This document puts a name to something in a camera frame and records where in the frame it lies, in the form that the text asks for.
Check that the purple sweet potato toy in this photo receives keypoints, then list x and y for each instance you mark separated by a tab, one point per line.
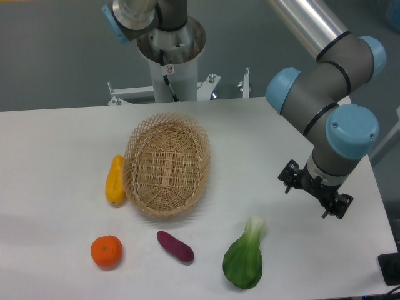
177	248

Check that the orange tangerine toy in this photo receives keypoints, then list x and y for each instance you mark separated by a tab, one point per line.
107	251

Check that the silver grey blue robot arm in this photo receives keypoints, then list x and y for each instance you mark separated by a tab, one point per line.
342	134

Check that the black device at table edge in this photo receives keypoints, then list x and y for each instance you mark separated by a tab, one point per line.
389	265

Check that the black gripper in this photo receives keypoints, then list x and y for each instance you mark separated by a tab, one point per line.
335	204

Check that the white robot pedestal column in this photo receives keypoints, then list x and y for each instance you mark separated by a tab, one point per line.
174	53

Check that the green bok choy vegetable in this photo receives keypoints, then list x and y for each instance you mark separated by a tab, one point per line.
243	262

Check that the white metal strut right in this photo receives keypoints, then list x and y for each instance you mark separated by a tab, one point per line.
387	142

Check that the white metal base frame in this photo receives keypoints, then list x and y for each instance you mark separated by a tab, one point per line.
166	92

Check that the woven wicker basket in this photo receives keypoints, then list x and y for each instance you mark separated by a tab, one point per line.
166	165

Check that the yellow pepper toy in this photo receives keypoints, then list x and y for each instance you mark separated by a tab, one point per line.
114	188

